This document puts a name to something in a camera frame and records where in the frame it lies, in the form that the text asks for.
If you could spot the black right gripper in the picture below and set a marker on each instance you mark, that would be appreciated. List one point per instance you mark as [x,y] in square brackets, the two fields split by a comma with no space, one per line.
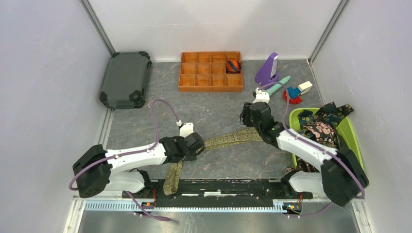
[245,115]

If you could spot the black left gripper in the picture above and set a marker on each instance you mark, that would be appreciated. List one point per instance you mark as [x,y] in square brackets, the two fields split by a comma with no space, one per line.
[192,156]

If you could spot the green gold vine tie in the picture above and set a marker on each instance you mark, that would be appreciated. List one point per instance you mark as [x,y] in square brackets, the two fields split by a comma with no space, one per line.
[246,135]

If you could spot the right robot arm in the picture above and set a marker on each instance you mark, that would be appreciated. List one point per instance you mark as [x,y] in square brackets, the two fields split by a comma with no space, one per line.
[339,175]

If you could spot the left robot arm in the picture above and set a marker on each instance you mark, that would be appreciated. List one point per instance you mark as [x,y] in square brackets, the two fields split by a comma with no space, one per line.
[99,170]

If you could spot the mint green cylinder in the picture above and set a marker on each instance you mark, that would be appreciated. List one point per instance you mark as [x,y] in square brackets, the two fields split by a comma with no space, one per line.
[276,87]

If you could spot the colourful toy brick boat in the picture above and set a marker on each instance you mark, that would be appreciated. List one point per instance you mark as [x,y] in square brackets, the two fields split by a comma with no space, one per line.
[293,95]

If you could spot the purple metronome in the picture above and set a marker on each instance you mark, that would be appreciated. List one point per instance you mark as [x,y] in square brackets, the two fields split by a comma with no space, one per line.
[268,73]

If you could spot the navy orange floral tie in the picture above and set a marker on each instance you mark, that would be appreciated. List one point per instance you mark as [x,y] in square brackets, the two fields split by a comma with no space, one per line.
[306,117]

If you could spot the rolled orange striped tie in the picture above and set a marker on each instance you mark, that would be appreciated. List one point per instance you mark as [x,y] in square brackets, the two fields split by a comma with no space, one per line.
[233,67]

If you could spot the black pink rose tie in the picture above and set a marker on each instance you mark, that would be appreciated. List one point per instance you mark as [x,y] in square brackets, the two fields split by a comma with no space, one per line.
[321,133]

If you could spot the black gold leaf tie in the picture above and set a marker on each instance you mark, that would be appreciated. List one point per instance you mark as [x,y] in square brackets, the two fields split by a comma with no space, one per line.
[331,114]

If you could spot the orange wooden compartment tray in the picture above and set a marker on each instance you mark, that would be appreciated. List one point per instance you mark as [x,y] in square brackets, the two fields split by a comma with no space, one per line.
[204,71]

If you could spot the dark green hard case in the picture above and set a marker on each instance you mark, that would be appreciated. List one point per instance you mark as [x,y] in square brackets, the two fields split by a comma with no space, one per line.
[125,80]

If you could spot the lime green plastic bin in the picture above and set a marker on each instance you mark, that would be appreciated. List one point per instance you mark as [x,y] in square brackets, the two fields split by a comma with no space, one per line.
[345,130]

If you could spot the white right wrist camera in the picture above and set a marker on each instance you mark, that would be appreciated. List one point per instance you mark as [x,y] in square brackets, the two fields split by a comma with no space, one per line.
[261,96]

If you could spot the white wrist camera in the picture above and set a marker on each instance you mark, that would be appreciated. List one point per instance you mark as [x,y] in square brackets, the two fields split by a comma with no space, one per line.
[261,96]
[185,129]

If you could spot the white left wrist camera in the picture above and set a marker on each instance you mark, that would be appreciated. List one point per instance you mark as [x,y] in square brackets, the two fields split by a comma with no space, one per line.
[185,129]

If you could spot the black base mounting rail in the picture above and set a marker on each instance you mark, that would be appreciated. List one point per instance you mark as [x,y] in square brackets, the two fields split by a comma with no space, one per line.
[205,193]

